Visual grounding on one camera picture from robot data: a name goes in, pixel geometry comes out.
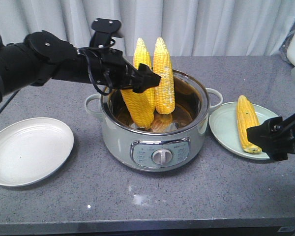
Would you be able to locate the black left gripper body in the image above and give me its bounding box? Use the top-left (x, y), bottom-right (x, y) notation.
top-left (76, 48), bottom-right (137, 89)

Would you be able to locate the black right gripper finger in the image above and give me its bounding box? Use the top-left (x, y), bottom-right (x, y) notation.
top-left (260, 142), bottom-right (288, 161)
top-left (246, 117), bottom-right (283, 148)

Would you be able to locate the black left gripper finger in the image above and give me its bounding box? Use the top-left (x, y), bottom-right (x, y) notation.
top-left (135, 63), bottom-right (161, 86)
top-left (132, 80), bottom-right (160, 93)

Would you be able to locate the pale-tipped yellow corn cob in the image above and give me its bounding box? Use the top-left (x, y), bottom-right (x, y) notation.
top-left (121, 89), bottom-right (154, 128)

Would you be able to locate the plain yellow corn cob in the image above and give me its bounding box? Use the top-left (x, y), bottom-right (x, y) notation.
top-left (133, 37), bottom-right (155, 113)

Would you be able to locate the white-speckled yellow corn cob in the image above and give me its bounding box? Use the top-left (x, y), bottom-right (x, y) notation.
top-left (153, 37), bottom-right (175, 115)

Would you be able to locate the smooth yellow corn cob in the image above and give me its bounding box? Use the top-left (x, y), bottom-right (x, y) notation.
top-left (236, 95), bottom-right (262, 154)

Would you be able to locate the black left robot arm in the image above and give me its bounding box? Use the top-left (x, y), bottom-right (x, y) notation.
top-left (0, 30), bottom-right (160, 102)

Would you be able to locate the light green plate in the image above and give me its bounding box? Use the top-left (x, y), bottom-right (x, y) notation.
top-left (209, 102), bottom-right (270, 161)

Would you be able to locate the grey curtain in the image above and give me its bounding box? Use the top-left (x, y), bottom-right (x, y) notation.
top-left (0, 0), bottom-right (295, 56)

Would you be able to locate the green electric cooking pot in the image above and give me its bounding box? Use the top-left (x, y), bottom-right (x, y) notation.
top-left (85, 70), bottom-right (223, 172)

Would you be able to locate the white plate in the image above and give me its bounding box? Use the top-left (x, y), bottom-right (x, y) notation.
top-left (0, 118), bottom-right (74, 187)

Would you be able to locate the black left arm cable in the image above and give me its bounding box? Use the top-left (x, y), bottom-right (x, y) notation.
top-left (76, 38), bottom-right (117, 96)

